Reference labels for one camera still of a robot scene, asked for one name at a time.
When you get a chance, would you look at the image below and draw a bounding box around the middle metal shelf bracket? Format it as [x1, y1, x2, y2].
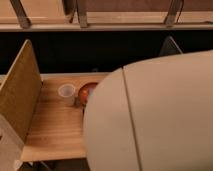
[77, 0, 88, 28]

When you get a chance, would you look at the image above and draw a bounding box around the metal shelf bracket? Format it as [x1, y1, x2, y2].
[77, 0, 88, 28]
[164, 0, 183, 27]
[10, 0, 31, 29]

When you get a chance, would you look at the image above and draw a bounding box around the left wooden side panel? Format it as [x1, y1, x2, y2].
[0, 39, 44, 171]

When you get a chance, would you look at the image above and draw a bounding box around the right metal shelf bracket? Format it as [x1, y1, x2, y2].
[164, 0, 183, 27]

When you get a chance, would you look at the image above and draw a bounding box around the orange bowl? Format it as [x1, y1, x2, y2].
[78, 82, 98, 106]

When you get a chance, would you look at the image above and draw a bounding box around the white ceramic cup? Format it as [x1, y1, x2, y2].
[58, 84, 76, 106]

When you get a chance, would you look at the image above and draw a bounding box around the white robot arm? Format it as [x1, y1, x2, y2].
[83, 50, 213, 171]

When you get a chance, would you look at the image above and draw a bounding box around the right dark side panel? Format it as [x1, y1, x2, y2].
[159, 36, 182, 56]

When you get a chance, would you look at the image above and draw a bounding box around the left metal shelf bracket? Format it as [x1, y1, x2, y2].
[10, 0, 31, 29]

